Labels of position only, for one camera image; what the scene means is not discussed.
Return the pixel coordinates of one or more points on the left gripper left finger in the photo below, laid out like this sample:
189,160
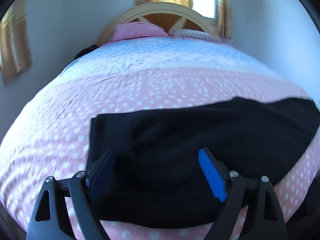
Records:
50,219

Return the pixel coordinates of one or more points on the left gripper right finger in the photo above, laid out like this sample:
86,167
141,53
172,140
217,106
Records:
264,218

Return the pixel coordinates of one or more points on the dark navy pants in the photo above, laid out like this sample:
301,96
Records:
156,180

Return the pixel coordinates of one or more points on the pink polka dot bedspread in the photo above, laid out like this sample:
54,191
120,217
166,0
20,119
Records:
50,137

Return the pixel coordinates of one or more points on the golden side curtain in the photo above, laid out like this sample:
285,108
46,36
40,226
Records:
15,51

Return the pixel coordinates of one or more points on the pink pillow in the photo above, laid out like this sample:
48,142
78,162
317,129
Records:
132,30

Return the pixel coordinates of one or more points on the wooden arched headboard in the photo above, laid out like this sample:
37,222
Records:
169,16

